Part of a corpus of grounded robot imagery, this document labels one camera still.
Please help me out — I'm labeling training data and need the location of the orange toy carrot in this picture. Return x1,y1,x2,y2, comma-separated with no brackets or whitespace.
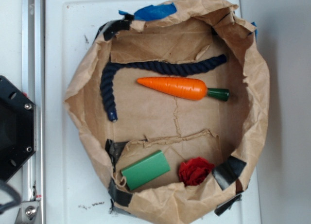
137,77,230,102

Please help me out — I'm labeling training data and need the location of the green rectangular block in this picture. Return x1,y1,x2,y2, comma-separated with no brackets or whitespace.
121,150,171,190

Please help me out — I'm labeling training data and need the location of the dark blue rope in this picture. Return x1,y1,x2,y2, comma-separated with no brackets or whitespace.
100,54,227,122

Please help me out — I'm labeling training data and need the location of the aluminium frame rail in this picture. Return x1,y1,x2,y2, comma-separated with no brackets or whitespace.
15,0,46,224

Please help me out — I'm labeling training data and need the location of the brown paper bag tray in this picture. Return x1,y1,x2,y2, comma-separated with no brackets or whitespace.
64,0,270,224

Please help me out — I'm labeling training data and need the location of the white plastic board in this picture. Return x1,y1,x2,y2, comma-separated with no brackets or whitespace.
45,0,262,224

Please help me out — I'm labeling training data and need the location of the red paper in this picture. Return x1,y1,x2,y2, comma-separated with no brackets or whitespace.
178,157,215,186

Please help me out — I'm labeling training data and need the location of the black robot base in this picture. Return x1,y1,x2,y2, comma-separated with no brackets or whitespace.
0,76,35,182

